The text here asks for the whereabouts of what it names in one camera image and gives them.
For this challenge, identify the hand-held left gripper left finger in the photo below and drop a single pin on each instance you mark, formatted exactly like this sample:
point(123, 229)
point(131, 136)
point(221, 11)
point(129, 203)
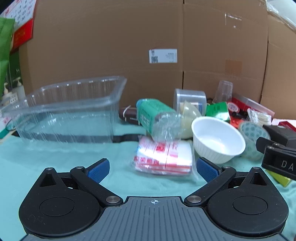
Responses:
point(100, 170)

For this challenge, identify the red flat box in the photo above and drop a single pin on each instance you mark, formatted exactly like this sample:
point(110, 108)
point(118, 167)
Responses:
point(252, 103)

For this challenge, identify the clear round plastic jar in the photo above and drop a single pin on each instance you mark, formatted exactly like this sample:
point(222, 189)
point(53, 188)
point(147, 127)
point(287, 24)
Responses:
point(192, 97)

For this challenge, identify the white pump bottle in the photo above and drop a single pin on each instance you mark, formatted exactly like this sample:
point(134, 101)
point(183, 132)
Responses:
point(19, 89)

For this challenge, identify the white plastic bag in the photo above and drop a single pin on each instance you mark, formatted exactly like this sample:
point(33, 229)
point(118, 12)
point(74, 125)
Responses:
point(284, 11)

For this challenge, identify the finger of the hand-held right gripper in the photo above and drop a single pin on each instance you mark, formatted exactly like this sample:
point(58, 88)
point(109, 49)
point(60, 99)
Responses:
point(262, 143)

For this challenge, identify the mint green table cloth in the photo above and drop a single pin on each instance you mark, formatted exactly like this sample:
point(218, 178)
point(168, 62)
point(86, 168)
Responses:
point(69, 160)

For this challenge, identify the red white calendar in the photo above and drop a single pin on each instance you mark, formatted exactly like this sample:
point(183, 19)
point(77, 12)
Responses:
point(22, 25)

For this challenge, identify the crushed bottle green label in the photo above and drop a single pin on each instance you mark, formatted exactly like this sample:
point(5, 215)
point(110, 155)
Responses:
point(152, 115)

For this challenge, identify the white red tissue packet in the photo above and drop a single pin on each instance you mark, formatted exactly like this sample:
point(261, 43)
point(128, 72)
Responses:
point(161, 155)

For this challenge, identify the black box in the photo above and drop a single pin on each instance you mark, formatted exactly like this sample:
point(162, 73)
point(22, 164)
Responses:
point(282, 134)

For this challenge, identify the large cardboard box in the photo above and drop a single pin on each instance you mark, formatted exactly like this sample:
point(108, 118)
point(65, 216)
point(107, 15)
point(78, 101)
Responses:
point(104, 46)

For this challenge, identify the clear plastic container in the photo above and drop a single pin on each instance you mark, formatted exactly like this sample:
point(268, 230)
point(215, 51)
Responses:
point(69, 111)

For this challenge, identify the clear plastic cup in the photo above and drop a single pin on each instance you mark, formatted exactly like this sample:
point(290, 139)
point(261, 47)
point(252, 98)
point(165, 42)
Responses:
point(223, 91)

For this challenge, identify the cotton swab bag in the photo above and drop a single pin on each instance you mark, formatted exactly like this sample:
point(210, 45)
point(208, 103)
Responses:
point(260, 118)

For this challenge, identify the yellow green box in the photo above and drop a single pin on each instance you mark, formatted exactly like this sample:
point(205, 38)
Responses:
point(278, 178)

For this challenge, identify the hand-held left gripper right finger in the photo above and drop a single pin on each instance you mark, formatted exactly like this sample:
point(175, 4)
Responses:
point(206, 170)

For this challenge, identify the clear tape roll green print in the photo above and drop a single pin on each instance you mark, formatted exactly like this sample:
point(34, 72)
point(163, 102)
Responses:
point(251, 132)

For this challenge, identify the green bag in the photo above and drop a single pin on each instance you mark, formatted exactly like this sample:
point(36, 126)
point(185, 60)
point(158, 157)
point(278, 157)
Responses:
point(5, 51)

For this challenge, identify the green white carton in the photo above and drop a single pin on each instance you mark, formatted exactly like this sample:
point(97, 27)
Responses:
point(217, 111)

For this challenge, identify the pale yellow plastic cup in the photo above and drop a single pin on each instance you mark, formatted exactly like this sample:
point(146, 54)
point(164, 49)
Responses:
point(188, 115)

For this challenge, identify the red white small box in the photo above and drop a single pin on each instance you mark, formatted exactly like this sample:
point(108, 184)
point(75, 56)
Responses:
point(289, 125)

